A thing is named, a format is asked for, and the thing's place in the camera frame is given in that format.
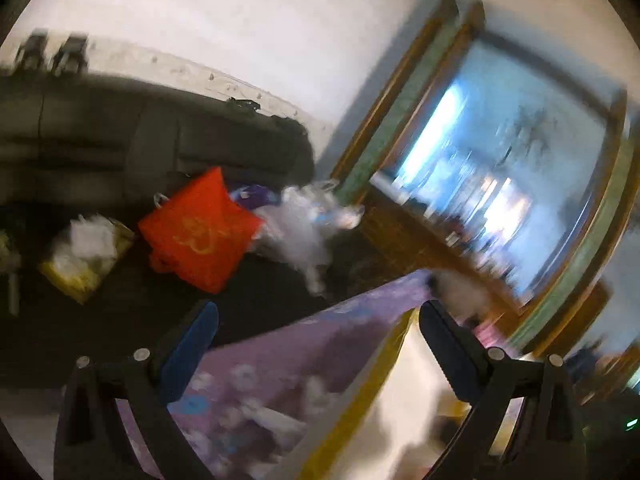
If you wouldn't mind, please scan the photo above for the yellow storage box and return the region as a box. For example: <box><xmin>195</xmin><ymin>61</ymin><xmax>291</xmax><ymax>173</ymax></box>
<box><xmin>266</xmin><ymin>309</ymin><xmax>471</xmax><ymax>479</ymax></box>

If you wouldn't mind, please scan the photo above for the clear plastic bags pile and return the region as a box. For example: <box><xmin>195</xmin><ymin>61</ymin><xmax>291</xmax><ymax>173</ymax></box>
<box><xmin>252</xmin><ymin>179</ymin><xmax>364</xmax><ymax>297</ymax></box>

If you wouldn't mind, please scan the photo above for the black sofa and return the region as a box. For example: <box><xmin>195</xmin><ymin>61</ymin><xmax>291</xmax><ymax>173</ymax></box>
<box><xmin>1</xmin><ymin>75</ymin><xmax>314</xmax><ymax>389</ymax></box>

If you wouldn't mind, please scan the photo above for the red tote bag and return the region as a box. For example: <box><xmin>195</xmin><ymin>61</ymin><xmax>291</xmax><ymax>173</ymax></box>
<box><xmin>139</xmin><ymin>167</ymin><xmax>262</xmax><ymax>295</ymax></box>

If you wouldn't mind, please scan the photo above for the brown plush cushion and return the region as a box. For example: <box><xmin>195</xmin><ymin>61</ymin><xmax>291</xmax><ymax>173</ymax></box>
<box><xmin>426</xmin><ymin>269</ymin><xmax>490</xmax><ymax>322</ymax></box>

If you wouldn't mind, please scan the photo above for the purple floral table cloth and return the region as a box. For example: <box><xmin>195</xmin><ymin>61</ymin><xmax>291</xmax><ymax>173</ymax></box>
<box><xmin>168</xmin><ymin>270</ymin><xmax>457</xmax><ymax>479</ymax></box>

